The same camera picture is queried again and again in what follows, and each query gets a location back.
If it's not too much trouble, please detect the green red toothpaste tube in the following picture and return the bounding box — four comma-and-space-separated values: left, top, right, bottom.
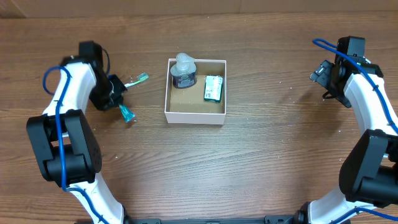
119, 104, 136, 123

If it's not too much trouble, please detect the green white soap bar pack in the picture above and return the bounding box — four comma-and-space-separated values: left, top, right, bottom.
203, 75, 224, 103

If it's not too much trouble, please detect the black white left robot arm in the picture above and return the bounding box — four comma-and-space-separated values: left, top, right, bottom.
26, 40, 130, 223

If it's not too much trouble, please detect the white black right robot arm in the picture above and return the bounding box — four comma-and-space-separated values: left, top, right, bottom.
289, 36, 397, 223

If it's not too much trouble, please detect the white green toothbrush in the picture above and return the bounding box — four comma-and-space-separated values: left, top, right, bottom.
124, 72, 149, 88

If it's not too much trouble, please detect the white cardboard box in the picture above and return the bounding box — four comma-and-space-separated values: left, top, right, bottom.
164, 58, 227, 125

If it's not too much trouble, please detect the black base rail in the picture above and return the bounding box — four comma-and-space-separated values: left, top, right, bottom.
125, 215, 294, 224

